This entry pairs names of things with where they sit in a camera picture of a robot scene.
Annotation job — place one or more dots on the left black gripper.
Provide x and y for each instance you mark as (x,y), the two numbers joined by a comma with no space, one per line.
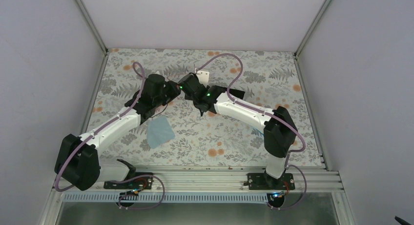
(174,90)

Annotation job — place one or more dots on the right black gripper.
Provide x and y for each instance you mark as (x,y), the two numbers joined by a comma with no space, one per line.
(187,98)

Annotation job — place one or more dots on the black glasses pouch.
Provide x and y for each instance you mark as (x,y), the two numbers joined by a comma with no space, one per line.
(234,92)

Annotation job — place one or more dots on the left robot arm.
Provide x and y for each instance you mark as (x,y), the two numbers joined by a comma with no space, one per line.
(79,161)

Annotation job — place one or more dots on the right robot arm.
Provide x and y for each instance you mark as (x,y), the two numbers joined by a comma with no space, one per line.
(276,125)

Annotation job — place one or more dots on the light blue cloth left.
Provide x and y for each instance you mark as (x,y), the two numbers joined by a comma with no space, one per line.
(159,132)

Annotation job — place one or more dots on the floral table mat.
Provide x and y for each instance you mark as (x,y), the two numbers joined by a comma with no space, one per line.
(269,79)

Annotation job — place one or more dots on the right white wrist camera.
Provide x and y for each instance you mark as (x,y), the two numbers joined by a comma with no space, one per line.
(202,76)

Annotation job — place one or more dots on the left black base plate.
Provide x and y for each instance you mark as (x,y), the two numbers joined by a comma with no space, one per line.
(141,181)

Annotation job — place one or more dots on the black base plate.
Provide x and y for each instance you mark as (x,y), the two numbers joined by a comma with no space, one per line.
(262,181)
(141,181)

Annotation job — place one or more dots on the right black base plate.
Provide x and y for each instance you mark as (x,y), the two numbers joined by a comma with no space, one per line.
(262,181)

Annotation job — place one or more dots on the white slotted cable duct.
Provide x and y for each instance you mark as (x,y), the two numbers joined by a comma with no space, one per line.
(169,197)

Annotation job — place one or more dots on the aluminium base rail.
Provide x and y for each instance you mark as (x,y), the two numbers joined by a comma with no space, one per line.
(227,180)

